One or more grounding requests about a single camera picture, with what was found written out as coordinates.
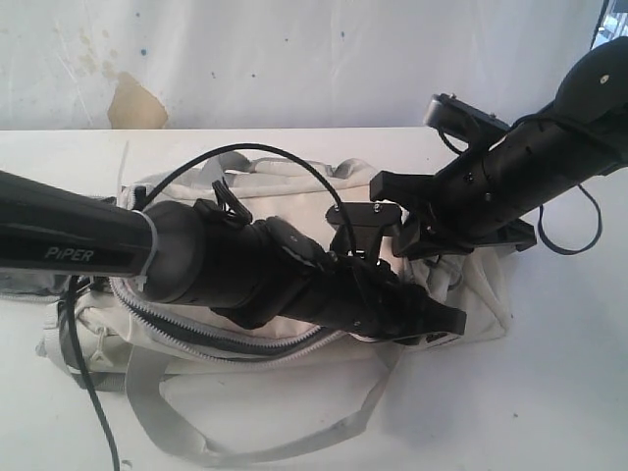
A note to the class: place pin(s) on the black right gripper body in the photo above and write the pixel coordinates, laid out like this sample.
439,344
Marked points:
448,220

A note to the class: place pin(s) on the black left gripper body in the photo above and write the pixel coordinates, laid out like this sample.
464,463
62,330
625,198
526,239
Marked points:
368,301

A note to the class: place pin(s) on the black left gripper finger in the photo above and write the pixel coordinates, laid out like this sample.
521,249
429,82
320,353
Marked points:
437,318

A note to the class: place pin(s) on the white duffel bag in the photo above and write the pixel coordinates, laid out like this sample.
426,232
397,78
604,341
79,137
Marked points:
102,334

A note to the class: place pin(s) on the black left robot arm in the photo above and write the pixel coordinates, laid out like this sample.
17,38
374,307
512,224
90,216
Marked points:
249,273

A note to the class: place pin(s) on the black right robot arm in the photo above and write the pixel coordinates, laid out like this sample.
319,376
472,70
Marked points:
506,171

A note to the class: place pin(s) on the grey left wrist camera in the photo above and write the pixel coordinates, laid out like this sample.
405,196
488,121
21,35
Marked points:
368,224

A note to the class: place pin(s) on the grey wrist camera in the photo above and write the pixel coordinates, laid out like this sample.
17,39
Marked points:
368,224
461,126

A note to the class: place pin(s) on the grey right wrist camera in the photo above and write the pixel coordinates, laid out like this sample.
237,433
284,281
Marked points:
461,126

